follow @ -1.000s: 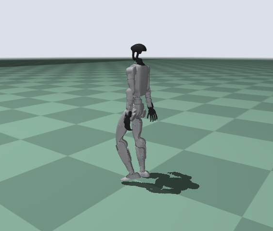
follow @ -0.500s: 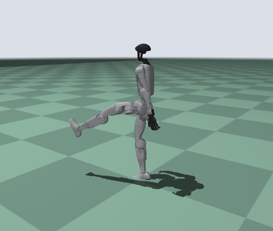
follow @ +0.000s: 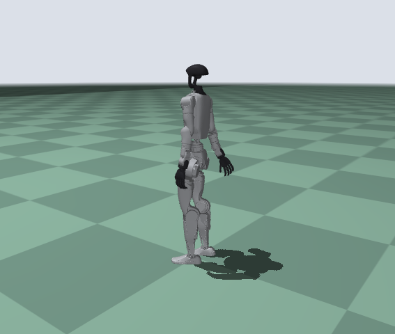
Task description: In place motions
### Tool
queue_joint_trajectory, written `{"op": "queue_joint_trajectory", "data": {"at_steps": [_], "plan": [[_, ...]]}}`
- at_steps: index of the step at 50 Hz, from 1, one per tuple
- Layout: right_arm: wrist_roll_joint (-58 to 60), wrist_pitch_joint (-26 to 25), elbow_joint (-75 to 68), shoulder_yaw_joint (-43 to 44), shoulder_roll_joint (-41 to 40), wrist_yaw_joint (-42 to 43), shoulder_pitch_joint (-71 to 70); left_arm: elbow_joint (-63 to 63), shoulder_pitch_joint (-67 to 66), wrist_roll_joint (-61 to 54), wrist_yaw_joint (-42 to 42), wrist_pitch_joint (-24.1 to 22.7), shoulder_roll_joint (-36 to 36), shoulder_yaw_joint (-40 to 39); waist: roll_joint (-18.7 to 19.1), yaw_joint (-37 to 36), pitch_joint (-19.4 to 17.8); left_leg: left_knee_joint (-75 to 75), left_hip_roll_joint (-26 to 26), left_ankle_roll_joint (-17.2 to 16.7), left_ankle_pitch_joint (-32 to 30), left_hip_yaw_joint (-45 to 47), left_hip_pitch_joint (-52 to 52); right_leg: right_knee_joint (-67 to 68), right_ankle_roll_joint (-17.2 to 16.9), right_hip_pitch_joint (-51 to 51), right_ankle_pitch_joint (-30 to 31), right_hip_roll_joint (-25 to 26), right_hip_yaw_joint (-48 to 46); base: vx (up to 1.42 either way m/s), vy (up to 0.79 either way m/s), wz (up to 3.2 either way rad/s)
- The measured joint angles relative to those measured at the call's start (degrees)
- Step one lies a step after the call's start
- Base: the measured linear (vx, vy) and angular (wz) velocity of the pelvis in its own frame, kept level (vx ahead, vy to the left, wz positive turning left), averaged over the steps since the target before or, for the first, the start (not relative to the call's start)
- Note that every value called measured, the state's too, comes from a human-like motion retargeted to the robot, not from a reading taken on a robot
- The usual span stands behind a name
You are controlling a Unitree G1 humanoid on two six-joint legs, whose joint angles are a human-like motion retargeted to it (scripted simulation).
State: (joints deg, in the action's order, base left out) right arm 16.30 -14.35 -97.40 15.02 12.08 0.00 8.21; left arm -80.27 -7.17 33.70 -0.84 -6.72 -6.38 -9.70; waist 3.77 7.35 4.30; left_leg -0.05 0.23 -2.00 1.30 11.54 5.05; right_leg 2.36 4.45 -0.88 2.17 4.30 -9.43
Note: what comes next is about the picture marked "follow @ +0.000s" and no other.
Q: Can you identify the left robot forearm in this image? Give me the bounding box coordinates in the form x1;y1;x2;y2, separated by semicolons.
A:
178;127;193;166

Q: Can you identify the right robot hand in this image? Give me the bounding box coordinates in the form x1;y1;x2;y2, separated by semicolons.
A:
216;149;234;176

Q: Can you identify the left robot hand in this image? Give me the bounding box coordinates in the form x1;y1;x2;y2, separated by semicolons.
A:
175;160;189;189

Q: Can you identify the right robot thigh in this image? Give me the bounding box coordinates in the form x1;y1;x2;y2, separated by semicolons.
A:
192;157;210;213

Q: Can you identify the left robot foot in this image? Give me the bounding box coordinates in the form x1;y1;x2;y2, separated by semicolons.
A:
171;254;201;264

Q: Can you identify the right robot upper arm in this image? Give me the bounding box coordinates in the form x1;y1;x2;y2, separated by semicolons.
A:
208;97;215;133

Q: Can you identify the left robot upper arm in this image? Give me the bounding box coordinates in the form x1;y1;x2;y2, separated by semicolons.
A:
180;95;196;136

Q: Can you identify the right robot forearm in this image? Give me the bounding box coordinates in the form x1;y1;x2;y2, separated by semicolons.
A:
208;128;222;157

